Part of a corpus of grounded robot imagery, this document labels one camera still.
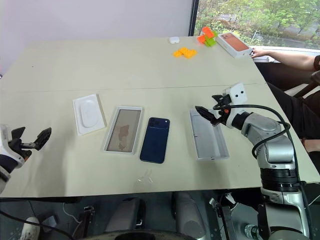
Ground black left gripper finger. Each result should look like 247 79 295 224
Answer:
31 127 53 151
11 126 27 140

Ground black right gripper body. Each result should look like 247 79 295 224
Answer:
211 101 231 126

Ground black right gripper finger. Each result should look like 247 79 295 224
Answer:
211 93 231 106
194 105 217 124

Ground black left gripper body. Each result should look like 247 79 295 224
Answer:
8 137 36 161

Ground dark blue smartphone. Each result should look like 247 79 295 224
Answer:
139 116 171 165

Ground white phone box lid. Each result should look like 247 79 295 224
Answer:
189 107 230 161

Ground orange printed phone box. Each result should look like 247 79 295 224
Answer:
215 31 253 60

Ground person's bare hand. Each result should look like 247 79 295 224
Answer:
251 47 270 60

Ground white moulded insert tray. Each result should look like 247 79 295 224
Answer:
72 93 108 137

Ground green toy building blocks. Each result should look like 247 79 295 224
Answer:
203 31 219 48

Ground yellow toy building blocks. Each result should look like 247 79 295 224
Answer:
172 46 198 60

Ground orange toy building blocks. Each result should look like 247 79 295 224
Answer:
196 26 214 44

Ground person's black clothed body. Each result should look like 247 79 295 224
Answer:
254 54 320 154

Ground white shoe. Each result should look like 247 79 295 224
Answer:
19 216 41 240

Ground clear plastic bottle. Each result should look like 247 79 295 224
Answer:
243 224 261 240

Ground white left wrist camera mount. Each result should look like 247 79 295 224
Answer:
0 123 26 169

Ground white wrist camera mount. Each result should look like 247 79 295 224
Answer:
222 82 247 129
0 123 26 169

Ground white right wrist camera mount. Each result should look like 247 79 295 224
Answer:
222 82 247 129

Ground thin white cable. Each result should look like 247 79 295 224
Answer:
62 202 83 225

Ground black floor cable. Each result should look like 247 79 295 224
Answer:
0 210 74 240

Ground black window frame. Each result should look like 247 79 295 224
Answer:
188 0 200 37

